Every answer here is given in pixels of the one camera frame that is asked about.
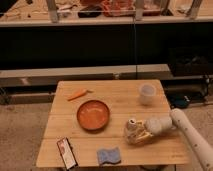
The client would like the long wooden bench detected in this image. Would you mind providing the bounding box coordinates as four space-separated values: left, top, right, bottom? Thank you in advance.
0 64 170 87

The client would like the orange carrot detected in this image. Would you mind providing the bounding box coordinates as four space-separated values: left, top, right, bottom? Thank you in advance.
67 89 92 101

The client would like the translucent tan gripper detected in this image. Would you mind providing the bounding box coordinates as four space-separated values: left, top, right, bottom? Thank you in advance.
136 122 153 143

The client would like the black thin cable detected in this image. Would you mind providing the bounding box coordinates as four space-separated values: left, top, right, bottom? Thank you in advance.
132 15 139 80

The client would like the orange round bowl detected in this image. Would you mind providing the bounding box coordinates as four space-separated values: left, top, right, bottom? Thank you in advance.
77 100 110 131

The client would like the wooden folding table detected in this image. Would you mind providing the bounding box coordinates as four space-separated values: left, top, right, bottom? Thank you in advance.
36 80 189 167

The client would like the red cloth on shelf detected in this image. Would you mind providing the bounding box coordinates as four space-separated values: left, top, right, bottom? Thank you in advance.
101 0 135 17

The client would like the white plastic cup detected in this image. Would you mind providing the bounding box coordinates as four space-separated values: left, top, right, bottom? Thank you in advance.
139 83 157 105

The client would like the white plastic bottle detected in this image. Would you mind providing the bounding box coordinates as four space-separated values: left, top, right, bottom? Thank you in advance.
124 118 142 144

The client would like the black object on shelf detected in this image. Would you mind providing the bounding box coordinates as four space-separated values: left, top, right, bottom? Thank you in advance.
78 5 102 18

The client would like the blue sponge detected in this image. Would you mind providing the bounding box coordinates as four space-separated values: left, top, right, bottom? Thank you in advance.
97 147 121 165

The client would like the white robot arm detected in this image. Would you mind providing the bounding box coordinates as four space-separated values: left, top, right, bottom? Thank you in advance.
137 108 213 171

